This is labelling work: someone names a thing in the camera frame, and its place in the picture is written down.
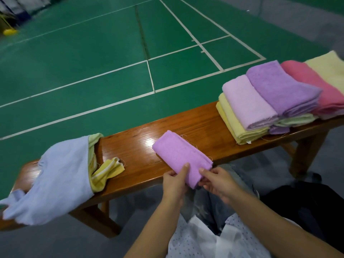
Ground person's left hand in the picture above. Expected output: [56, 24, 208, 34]
[162, 163, 191, 205]

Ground person's right hand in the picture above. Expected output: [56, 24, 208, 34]
[199, 166, 244, 205]

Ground purple towel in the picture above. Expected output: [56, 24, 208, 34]
[246, 60, 323, 118]
[268, 124, 291, 135]
[152, 130, 214, 190]

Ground pale yellow towel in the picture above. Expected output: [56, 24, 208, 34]
[218, 93, 269, 145]
[305, 50, 344, 95]
[215, 101, 240, 143]

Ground yellow white striped cloth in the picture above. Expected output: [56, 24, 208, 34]
[90, 157, 126, 193]

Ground yellow green towel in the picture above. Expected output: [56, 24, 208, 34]
[87, 133, 104, 178]

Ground light green striped towel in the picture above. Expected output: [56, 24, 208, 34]
[275, 113, 319, 128]

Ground white blue towel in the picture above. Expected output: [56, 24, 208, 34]
[0, 135, 95, 226]

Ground hot pink towel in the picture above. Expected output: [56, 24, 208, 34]
[281, 60, 344, 113]

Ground person's right forearm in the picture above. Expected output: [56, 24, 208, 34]
[228, 191, 344, 258]

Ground person's left forearm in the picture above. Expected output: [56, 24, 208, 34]
[125, 199, 186, 258]

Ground person's grey trousers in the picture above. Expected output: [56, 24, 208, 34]
[180, 164, 259, 234]

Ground brown wooden bench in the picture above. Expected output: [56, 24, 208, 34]
[0, 101, 344, 238]

